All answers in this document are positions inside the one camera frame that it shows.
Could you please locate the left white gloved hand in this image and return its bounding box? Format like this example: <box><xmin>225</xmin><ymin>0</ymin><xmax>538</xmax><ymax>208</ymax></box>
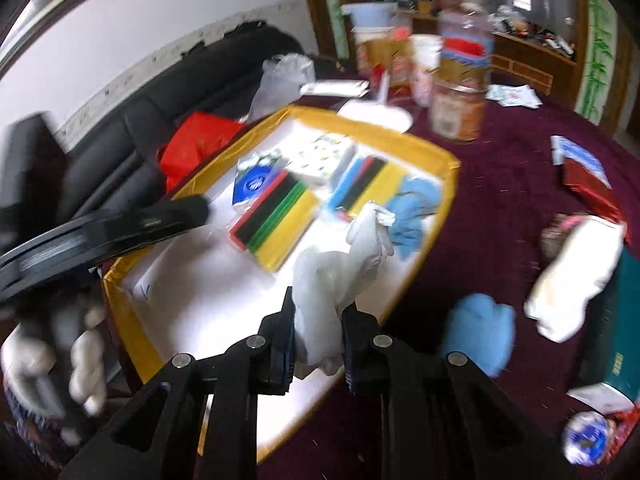
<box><xmin>1</xmin><ymin>306</ymin><xmax>106</xmax><ymax>418</ymax></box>

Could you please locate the red plastic bag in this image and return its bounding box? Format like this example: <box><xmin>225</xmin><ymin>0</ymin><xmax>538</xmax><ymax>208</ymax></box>
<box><xmin>156</xmin><ymin>112</ymin><xmax>242</xmax><ymax>193</ymax></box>

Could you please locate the red flat packet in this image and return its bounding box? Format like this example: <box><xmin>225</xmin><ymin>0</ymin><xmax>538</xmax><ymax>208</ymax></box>
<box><xmin>562</xmin><ymin>158</ymin><xmax>626</xmax><ymax>224</ymax></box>

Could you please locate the blue white small packet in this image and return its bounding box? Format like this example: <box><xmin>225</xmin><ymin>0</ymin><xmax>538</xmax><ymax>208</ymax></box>
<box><xmin>550</xmin><ymin>136</ymin><xmax>611</xmax><ymax>188</ymax></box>

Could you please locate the white paper cup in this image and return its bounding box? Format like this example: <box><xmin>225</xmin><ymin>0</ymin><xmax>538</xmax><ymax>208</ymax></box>
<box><xmin>406</xmin><ymin>32</ymin><xmax>445</xmax><ymax>110</ymax></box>

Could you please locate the red gold carton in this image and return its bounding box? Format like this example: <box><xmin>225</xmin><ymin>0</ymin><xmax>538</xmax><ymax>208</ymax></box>
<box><xmin>352</xmin><ymin>25</ymin><xmax>412</xmax><ymax>104</ymax></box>

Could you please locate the clear plastic bag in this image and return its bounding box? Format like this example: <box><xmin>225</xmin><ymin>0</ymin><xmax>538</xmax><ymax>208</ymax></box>
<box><xmin>246</xmin><ymin>53</ymin><xmax>316</xmax><ymax>122</ymax></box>

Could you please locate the blue white round packet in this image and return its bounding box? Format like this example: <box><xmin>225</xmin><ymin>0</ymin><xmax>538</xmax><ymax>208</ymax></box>
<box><xmin>562</xmin><ymin>411</ymin><xmax>616</xmax><ymax>467</ymax></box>

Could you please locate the black leather sofa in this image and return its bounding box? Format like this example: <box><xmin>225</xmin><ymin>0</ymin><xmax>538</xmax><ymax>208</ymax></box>
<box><xmin>1</xmin><ymin>22</ymin><xmax>302</xmax><ymax>250</ymax></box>

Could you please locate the colourful sponge pack yellow black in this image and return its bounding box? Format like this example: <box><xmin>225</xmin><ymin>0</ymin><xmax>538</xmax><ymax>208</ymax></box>
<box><xmin>230</xmin><ymin>170</ymin><xmax>320</xmax><ymax>272</ymax></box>

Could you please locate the white oval plate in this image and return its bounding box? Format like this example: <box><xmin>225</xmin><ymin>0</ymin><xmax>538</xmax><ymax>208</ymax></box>
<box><xmin>337</xmin><ymin>99</ymin><xmax>413</xmax><ymax>133</ymax></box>

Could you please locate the white cloth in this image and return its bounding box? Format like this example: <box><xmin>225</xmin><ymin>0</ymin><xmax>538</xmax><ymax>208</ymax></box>
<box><xmin>292</xmin><ymin>202</ymin><xmax>396</xmax><ymax>379</ymax></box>

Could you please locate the dark green book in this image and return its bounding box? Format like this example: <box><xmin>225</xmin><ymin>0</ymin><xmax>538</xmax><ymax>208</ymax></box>
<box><xmin>567</xmin><ymin>249</ymin><xmax>639</xmax><ymax>415</ymax></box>

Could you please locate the clear jar with brown label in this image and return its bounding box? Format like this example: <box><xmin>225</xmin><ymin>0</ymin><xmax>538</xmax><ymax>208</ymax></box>
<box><xmin>430</xmin><ymin>79</ymin><xmax>486</xmax><ymax>142</ymax></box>

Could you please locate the white flat remote box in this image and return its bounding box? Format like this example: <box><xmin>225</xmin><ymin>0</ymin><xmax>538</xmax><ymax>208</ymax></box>
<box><xmin>299</xmin><ymin>79</ymin><xmax>370</xmax><ymax>99</ymax></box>

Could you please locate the tall clear red-lid jar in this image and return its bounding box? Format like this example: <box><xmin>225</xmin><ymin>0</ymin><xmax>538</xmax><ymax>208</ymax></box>
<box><xmin>438</xmin><ymin>0</ymin><xmax>494</xmax><ymax>91</ymax></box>

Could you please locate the blue cloth in box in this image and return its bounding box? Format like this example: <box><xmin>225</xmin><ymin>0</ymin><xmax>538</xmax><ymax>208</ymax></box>
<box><xmin>386</xmin><ymin>176</ymin><xmax>442</xmax><ymax>260</ymax></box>

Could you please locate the yellow shallow cardboard box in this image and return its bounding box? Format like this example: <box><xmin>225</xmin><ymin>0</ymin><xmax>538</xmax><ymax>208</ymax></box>
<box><xmin>103</xmin><ymin>106</ymin><xmax>460</xmax><ymax>380</ymax></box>

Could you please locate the white tissue pack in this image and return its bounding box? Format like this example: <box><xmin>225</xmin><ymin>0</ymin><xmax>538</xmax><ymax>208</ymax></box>
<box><xmin>486</xmin><ymin>84</ymin><xmax>542</xmax><ymax>110</ymax></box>

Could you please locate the light blue mitt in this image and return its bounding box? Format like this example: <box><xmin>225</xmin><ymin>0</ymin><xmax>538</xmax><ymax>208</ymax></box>
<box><xmin>439</xmin><ymin>294</ymin><xmax>516</xmax><ymax>378</ymax></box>

